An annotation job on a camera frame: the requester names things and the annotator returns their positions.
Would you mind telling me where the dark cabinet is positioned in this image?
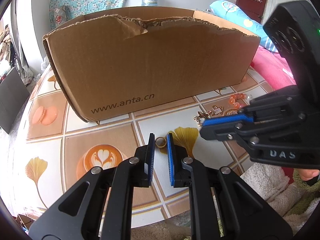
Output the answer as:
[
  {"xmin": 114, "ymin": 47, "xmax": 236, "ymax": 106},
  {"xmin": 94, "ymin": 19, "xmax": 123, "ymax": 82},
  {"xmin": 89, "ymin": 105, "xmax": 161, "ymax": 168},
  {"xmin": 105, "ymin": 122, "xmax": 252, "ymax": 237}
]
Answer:
[{"xmin": 0, "ymin": 67, "xmax": 30, "ymax": 133}]

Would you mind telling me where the person's right forearm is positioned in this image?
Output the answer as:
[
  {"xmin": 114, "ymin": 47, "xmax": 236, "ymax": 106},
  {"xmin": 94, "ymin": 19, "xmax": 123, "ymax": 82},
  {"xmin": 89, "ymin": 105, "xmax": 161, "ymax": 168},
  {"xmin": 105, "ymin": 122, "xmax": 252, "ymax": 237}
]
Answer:
[{"xmin": 282, "ymin": 172, "xmax": 319, "ymax": 220}]

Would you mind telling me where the orange pink bead bracelet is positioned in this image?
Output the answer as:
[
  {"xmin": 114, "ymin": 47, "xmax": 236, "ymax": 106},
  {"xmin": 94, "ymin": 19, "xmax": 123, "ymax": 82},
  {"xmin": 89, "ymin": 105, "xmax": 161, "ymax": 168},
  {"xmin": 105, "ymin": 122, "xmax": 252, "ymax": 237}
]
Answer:
[{"xmin": 228, "ymin": 92, "xmax": 253, "ymax": 110}]

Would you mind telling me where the brown cardboard box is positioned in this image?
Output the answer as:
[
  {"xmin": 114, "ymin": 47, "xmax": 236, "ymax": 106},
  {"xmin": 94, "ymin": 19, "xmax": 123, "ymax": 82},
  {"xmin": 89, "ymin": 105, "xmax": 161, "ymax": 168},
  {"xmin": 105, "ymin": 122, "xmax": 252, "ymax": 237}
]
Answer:
[{"xmin": 42, "ymin": 6, "xmax": 262, "ymax": 123}]

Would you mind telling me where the person's right hand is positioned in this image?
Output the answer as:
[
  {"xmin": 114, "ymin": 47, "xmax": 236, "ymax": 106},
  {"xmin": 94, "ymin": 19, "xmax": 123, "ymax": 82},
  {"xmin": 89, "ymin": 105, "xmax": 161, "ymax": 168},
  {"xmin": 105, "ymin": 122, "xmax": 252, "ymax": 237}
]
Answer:
[{"xmin": 295, "ymin": 167, "xmax": 320, "ymax": 187}]

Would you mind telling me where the white fleece robe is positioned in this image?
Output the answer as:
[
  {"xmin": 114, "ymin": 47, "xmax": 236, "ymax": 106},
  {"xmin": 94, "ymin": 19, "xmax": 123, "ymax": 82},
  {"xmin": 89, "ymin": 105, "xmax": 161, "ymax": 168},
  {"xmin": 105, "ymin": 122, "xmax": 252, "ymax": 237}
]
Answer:
[{"xmin": 240, "ymin": 165, "xmax": 310, "ymax": 218}]

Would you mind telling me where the leaf print tablecloth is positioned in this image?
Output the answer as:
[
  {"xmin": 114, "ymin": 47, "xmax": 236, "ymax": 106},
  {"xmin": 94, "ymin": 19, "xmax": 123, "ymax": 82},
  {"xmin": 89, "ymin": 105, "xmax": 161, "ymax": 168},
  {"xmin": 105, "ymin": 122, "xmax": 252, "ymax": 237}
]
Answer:
[{"xmin": 5, "ymin": 62, "xmax": 300, "ymax": 228}]

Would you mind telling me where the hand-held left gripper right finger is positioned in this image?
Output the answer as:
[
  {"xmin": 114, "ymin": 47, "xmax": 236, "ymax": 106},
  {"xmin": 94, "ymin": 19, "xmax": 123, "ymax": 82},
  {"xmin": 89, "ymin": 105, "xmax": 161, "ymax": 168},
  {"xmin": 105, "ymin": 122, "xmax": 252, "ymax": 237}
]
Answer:
[{"xmin": 167, "ymin": 133, "xmax": 293, "ymax": 240}]

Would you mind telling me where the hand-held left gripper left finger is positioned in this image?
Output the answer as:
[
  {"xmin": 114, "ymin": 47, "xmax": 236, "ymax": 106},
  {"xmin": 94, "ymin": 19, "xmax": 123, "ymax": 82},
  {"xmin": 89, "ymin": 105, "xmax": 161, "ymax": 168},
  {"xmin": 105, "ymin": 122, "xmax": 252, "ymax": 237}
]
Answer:
[{"xmin": 29, "ymin": 133, "xmax": 157, "ymax": 240}]

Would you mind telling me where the blue cartoon pillow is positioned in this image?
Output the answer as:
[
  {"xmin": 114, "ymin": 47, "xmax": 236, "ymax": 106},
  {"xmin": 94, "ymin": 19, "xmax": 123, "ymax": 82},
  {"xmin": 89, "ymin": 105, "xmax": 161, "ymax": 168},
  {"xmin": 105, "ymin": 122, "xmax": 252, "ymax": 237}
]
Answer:
[{"xmin": 209, "ymin": 0, "xmax": 279, "ymax": 53}]

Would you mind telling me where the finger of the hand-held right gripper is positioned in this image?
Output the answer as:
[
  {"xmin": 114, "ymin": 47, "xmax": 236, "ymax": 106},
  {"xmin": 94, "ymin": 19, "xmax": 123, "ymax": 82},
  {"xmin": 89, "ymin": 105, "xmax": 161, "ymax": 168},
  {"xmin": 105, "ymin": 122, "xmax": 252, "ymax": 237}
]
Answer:
[
  {"xmin": 203, "ymin": 94, "xmax": 304, "ymax": 128},
  {"xmin": 199, "ymin": 116, "xmax": 310, "ymax": 155}
]

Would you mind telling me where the pink floral blanket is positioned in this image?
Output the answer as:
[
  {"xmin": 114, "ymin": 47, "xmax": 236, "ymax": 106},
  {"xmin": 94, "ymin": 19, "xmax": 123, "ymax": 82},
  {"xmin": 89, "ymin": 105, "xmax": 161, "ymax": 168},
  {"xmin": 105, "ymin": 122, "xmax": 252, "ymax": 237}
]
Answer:
[{"xmin": 250, "ymin": 45, "xmax": 303, "ymax": 92}]

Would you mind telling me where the pile of clothes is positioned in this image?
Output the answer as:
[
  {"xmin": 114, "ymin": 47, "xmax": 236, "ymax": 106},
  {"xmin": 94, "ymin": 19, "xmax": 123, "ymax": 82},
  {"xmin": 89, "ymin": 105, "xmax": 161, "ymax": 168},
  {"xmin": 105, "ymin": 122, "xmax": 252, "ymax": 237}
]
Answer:
[{"xmin": 0, "ymin": 24, "xmax": 18, "ymax": 68}]

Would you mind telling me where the gold abacus keychain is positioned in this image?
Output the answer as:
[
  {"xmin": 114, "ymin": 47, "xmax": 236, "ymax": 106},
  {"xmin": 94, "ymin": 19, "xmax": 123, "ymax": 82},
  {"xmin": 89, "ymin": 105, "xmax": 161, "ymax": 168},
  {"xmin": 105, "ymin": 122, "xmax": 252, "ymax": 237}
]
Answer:
[{"xmin": 194, "ymin": 106, "xmax": 224, "ymax": 123}]

